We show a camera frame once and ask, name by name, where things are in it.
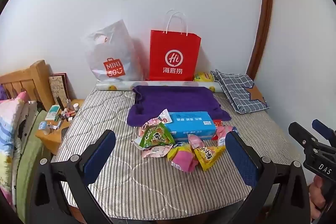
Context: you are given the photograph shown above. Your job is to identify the purple towel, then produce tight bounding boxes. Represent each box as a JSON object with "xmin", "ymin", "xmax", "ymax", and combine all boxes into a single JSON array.
[{"xmin": 127, "ymin": 86, "xmax": 232, "ymax": 128}]

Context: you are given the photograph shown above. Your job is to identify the red paper bag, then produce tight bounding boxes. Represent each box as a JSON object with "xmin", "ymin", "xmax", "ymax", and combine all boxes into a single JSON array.
[{"xmin": 149, "ymin": 10, "xmax": 202, "ymax": 81}]

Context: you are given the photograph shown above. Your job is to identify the beige patterned notebook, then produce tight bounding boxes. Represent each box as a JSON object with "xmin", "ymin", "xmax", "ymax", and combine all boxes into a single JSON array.
[{"xmin": 49, "ymin": 72, "xmax": 70, "ymax": 109}]

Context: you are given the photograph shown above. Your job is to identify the person's right hand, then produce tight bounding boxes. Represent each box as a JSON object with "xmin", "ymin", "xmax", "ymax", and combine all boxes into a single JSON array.
[{"xmin": 308, "ymin": 177, "xmax": 328, "ymax": 212}]

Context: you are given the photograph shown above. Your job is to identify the cluster of small bottles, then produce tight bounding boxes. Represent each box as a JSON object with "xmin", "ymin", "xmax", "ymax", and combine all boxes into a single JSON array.
[{"xmin": 56, "ymin": 103, "xmax": 80, "ymax": 123}]

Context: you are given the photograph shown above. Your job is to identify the wooden headboard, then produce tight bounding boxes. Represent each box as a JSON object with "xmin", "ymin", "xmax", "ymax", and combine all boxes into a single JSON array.
[{"xmin": 0, "ymin": 60, "xmax": 56, "ymax": 112}]

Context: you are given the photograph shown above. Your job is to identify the pink white flat snack packet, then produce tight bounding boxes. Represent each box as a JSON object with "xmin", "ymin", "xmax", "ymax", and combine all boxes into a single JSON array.
[{"xmin": 142, "ymin": 144, "xmax": 174, "ymax": 159}]

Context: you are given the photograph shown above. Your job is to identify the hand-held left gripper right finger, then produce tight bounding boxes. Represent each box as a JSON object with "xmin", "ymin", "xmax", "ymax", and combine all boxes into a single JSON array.
[{"xmin": 225, "ymin": 131, "xmax": 320, "ymax": 224}]

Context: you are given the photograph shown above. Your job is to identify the striped mattress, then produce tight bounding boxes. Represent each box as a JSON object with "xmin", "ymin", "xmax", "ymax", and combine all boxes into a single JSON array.
[{"xmin": 51, "ymin": 88, "xmax": 302, "ymax": 219}]

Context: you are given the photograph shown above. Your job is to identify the wooden nightstand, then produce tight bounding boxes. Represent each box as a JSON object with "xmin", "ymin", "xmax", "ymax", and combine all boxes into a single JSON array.
[{"xmin": 35, "ymin": 99, "xmax": 86, "ymax": 156}]

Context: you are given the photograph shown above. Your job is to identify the colourful striped pillow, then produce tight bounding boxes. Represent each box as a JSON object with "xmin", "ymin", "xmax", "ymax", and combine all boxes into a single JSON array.
[{"xmin": 0, "ymin": 91, "xmax": 29, "ymax": 205}]

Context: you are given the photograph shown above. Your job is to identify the green triangular snack packet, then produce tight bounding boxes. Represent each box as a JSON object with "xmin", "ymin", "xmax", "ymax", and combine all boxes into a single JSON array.
[{"xmin": 139, "ymin": 123, "xmax": 175, "ymax": 148}]

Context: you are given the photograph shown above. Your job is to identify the grey plaid cloth with star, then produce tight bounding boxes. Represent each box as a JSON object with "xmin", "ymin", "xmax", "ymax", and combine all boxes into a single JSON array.
[{"xmin": 210, "ymin": 69, "xmax": 270, "ymax": 115}]

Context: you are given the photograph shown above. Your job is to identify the white green box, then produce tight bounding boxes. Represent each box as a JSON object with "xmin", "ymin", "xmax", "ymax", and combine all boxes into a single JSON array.
[{"xmin": 45, "ymin": 105, "xmax": 61, "ymax": 121}]

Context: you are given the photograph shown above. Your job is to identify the pink and yellow snack packet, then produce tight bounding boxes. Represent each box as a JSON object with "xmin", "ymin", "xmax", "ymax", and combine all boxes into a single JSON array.
[{"xmin": 167, "ymin": 143, "xmax": 199, "ymax": 172}]

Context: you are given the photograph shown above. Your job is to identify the white black patterned cloth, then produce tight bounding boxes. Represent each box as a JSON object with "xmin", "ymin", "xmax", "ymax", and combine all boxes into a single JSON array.
[{"xmin": 16, "ymin": 101, "xmax": 44, "ymax": 161}]

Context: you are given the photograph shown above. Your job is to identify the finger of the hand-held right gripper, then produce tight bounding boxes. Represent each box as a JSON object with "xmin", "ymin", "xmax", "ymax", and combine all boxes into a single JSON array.
[
  {"xmin": 288, "ymin": 122, "xmax": 329, "ymax": 154},
  {"xmin": 312, "ymin": 119, "xmax": 336, "ymax": 147}
]

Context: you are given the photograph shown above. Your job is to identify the brown wooden door frame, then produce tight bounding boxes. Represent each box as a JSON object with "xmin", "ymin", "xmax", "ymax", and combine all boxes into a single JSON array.
[{"xmin": 247, "ymin": 0, "xmax": 275, "ymax": 80}]

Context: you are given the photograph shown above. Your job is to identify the white plastic shopping bag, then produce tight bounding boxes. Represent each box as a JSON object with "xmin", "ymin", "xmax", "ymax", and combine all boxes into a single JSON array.
[{"xmin": 81, "ymin": 20, "xmax": 145, "ymax": 82}]

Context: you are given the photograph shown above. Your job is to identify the yellow triangular snack packet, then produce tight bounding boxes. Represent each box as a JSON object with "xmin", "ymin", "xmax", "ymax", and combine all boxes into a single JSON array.
[{"xmin": 194, "ymin": 146, "xmax": 226, "ymax": 171}]

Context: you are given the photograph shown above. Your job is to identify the green blanket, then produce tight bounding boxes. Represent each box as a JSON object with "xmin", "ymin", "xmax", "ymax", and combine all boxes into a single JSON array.
[{"xmin": 16, "ymin": 110, "xmax": 49, "ymax": 214}]

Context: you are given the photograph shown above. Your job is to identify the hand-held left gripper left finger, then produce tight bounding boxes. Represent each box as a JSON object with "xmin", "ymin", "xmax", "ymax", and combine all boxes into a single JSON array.
[{"xmin": 28, "ymin": 130, "xmax": 116, "ymax": 224}]

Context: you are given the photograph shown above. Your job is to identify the fruit patterned paper roll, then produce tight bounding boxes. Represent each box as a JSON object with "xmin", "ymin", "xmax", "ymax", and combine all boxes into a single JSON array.
[{"xmin": 96, "ymin": 80, "xmax": 223, "ymax": 94}]

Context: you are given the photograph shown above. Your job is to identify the blue tissue pack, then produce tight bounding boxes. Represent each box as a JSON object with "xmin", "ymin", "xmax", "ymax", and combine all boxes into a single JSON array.
[{"xmin": 165, "ymin": 110, "xmax": 217, "ymax": 142}]

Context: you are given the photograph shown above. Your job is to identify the yellow drink mix packet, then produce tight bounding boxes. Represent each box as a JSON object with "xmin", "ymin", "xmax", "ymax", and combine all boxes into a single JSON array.
[{"xmin": 194, "ymin": 71, "xmax": 214, "ymax": 82}]

